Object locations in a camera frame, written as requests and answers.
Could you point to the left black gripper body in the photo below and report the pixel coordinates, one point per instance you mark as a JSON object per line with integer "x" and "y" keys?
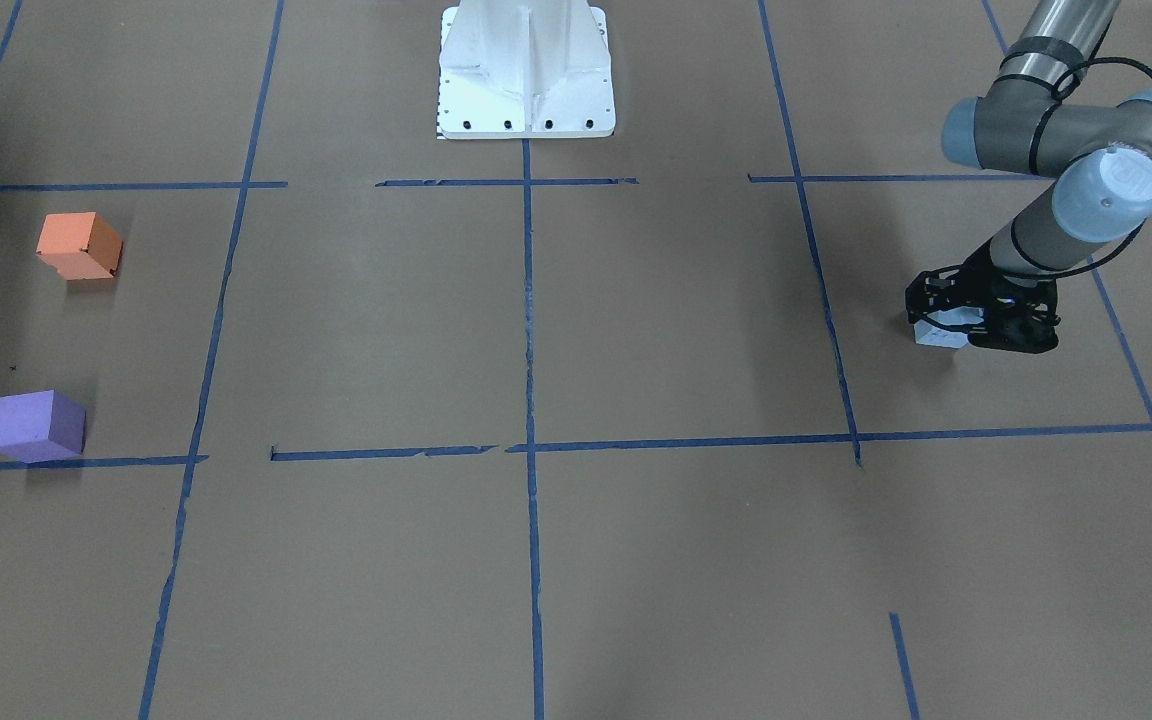
{"x": 979, "y": 277}

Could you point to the light blue foam block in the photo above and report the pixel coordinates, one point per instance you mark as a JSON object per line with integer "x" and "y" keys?
{"x": 939, "y": 330}

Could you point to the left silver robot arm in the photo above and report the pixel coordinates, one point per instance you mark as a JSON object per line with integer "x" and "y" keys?
{"x": 1099, "y": 159}

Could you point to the orange foam block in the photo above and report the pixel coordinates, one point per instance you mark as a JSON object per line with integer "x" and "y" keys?
{"x": 80, "y": 246}

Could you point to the purple foam block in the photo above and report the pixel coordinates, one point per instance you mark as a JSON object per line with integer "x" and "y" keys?
{"x": 41, "y": 427}

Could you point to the white pedestal column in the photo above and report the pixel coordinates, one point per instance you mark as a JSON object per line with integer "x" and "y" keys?
{"x": 524, "y": 69}

